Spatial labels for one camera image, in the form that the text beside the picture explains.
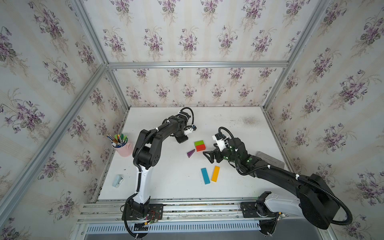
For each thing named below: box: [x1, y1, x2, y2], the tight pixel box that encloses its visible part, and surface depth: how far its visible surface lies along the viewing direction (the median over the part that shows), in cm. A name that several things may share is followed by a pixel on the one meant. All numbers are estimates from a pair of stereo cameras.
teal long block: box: [201, 167, 211, 185], surface depth 86 cm
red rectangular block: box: [196, 144, 206, 152], surface depth 97 cm
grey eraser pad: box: [255, 151, 285, 169], surface depth 91 cm
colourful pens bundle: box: [106, 133, 129, 148], surface depth 90 cm
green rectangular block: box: [194, 140, 205, 148], surface depth 100 cm
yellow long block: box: [211, 165, 221, 183], surface depth 88 cm
